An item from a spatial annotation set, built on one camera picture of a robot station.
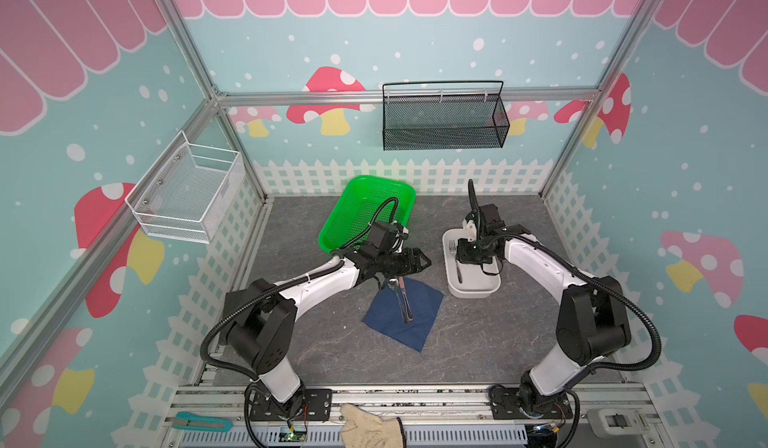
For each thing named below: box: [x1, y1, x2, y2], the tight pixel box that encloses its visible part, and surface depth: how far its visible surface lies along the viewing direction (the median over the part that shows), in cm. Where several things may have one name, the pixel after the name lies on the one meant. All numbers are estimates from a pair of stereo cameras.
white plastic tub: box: [442, 228, 501, 299], surface depth 98 cm
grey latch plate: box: [587, 408, 649, 437], surface depth 71 cm
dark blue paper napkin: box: [362, 277, 444, 353], surface depth 92 cm
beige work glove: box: [340, 404, 406, 448], surface depth 72 cm
